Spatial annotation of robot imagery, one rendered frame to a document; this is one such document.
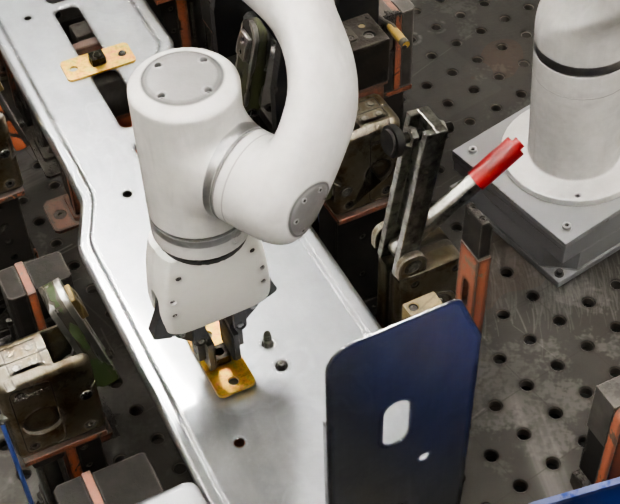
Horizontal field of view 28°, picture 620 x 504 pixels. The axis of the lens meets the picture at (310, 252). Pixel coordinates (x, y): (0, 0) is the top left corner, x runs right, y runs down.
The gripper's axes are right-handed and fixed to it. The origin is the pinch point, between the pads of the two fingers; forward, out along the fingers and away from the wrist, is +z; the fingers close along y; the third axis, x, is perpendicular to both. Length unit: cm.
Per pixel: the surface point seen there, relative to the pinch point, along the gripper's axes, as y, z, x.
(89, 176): 2.4, 3.4, -29.2
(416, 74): -55, 34, -57
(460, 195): -25.0, -7.6, 0.7
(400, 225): -19.2, -5.6, -0.3
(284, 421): -2.4, 3.3, 8.8
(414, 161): -20.4, -13.3, -0.3
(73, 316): 11.6, -6.1, -3.8
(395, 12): -35.2, -4.3, -29.5
